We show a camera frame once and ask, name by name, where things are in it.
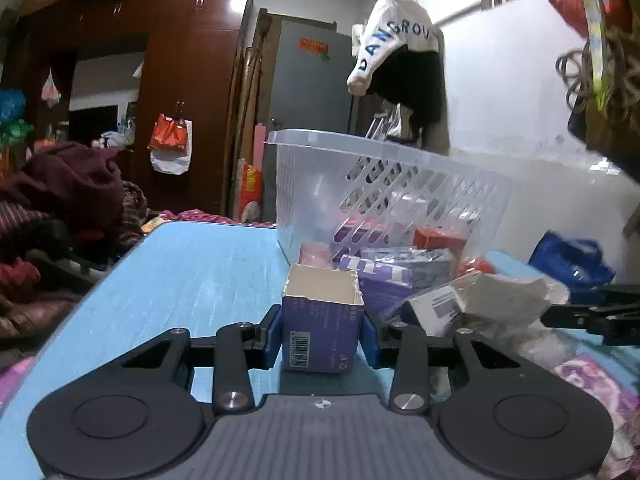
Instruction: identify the pink small box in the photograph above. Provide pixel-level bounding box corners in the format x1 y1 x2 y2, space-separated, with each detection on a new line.
298 242 334 270

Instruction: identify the blue plastic bag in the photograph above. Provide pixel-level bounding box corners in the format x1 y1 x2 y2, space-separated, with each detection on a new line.
528 231 615 304

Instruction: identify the orange white plastic bag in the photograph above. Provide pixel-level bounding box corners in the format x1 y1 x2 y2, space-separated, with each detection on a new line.
148 114 193 176

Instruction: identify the grey metal door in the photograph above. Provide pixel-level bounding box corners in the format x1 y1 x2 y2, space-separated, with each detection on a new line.
261 18 359 221

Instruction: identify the dark maroon clothes pile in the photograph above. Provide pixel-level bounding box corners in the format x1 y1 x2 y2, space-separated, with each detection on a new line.
1 142 148 367

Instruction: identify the black hanging garment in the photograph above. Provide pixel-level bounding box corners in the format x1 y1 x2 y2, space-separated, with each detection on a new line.
367 46 444 144

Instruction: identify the red box in basket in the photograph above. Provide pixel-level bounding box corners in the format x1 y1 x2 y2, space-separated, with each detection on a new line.
412 228 468 259

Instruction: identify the dark red wooden wardrobe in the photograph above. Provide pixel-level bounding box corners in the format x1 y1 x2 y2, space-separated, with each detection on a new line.
1 0 253 214

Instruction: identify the purple medicine box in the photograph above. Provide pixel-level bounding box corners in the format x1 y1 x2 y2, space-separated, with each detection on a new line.
337 247 454 312

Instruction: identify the yellow green hanging strip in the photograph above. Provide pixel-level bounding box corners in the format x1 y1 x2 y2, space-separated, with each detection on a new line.
582 0 608 110

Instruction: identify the white printed hanging shirt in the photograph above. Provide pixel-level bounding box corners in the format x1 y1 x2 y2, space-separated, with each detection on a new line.
347 0 439 96

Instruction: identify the blue cardboard box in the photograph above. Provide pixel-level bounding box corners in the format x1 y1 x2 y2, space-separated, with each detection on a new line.
282 264 364 375

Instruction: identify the clear plastic laundry basket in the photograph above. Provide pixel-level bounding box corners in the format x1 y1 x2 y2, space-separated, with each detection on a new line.
263 128 522 281

